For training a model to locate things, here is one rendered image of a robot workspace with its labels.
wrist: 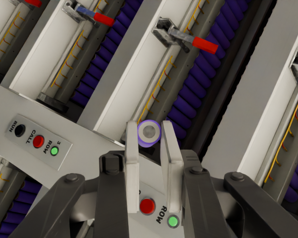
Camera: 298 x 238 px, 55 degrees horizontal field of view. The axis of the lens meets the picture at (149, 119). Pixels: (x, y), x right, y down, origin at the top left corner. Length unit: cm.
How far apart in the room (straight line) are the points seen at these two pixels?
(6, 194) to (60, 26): 31
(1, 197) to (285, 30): 51
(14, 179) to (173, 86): 31
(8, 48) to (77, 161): 37
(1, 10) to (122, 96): 39
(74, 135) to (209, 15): 28
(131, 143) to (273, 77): 23
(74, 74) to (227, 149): 32
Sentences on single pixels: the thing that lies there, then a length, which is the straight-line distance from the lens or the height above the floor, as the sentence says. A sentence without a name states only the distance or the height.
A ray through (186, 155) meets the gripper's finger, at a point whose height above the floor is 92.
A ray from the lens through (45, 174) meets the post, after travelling 42.
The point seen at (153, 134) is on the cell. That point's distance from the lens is 20.
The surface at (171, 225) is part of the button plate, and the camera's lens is 33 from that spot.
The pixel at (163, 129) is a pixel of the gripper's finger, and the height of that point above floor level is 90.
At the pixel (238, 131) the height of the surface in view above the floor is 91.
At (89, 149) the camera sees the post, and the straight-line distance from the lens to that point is 39.
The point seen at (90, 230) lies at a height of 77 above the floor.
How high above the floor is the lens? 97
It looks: 27 degrees down
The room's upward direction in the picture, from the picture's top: 113 degrees clockwise
